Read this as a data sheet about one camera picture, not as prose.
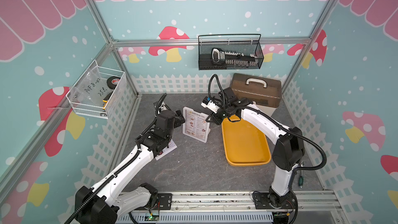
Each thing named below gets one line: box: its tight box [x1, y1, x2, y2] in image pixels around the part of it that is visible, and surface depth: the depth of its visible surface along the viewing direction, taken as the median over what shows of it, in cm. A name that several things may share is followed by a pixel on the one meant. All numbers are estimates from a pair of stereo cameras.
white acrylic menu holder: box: [182, 106, 211, 144], surface depth 90 cm
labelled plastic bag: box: [69, 66, 108, 105], surface depth 68 cm
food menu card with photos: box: [185, 109, 210, 141], surface depth 90 cm
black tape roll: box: [106, 75, 121, 90], surface depth 81 cm
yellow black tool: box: [102, 91, 114, 110], surface depth 66 cm
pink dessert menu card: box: [154, 138, 178, 161], surface depth 94 cm
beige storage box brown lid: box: [231, 73, 282, 117], surface depth 99 cm
